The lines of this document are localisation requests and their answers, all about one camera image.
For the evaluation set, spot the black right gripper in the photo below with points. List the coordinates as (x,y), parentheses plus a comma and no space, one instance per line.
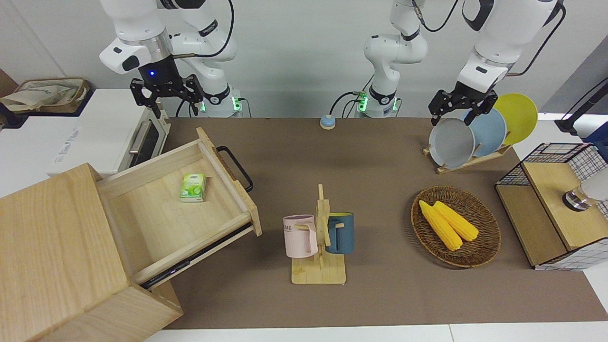
(161,73)

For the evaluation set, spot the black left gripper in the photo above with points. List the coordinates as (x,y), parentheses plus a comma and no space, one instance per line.
(470,97)

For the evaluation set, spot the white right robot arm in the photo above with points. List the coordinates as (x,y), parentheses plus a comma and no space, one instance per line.
(137,19)

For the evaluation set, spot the light blue plate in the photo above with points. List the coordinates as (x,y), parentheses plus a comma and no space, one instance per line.
(491,130)

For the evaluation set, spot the grey plate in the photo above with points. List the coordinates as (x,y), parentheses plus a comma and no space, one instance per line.
(450,142)

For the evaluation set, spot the wooden plate rack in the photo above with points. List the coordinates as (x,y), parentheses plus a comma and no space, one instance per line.
(475,161)

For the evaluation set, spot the yellow plate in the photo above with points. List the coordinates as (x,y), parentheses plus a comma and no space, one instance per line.
(520,116)

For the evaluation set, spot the white toaster oven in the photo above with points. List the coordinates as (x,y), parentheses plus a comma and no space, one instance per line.
(104,133)

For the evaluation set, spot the brown table mat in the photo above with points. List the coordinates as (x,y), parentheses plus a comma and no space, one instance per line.
(380,156)

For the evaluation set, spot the green tissue pack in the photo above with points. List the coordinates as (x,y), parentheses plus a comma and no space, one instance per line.
(193,187)

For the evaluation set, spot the black pole stand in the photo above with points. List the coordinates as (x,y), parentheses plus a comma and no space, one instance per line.
(577,116)

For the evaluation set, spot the yellow corn cob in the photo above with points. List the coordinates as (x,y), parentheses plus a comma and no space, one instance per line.
(458,222)
(441,228)

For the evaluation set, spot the blue desk bell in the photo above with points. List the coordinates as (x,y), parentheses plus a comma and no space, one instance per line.
(327,122)

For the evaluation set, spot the brown wicker basket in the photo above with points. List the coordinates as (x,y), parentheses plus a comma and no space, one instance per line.
(479,247)

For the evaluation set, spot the dark blue mug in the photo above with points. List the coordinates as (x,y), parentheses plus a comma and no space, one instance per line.
(344,235)

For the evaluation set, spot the light wooden cabinet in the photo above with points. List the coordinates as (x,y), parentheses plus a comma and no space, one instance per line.
(52,247)

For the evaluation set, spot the pink mug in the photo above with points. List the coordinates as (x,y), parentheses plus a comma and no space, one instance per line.
(298,237)

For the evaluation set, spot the wooden mug rack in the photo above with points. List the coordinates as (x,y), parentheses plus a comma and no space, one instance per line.
(319,273)

